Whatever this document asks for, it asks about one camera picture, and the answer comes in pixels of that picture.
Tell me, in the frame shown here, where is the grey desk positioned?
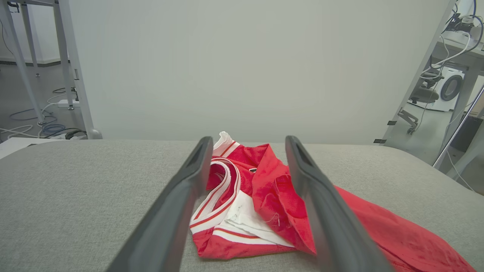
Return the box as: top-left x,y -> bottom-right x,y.
431,30 -> 484,151

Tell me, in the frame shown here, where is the silver metal rod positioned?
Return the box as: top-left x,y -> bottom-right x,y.
433,85 -> 484,168

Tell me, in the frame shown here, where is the white cable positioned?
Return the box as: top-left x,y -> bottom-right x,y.
0,93 -> 72,139

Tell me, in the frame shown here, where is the blue cable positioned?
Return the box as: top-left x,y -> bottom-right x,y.
9,109 -> 67,136

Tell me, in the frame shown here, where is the grey metal table frame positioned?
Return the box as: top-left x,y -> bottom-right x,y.
0,0 -> 61,126

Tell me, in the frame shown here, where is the white washing machine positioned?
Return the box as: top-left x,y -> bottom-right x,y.
408,66 -> 466,112

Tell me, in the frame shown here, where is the red jersey with white trim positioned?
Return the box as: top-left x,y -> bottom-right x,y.
189,131 -> 477,272

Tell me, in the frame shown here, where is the black box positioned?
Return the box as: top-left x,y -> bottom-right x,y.
450,115 -> 484,152

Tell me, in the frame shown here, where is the grey metal panel post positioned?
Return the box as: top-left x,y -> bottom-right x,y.
379,0 -> 458,145
53,0 -> 102,140

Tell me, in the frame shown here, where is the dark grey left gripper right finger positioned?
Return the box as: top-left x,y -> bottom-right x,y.
285,135 -> 394,272

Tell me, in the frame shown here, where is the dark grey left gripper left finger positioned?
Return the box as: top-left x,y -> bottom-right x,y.
106,136 -> 214,272

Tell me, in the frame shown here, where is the grey office chair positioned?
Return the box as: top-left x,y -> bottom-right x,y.
397,66 -> 445,135

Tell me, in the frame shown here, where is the white partition panel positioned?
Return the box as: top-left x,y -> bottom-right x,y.
68,0 -> 456,145

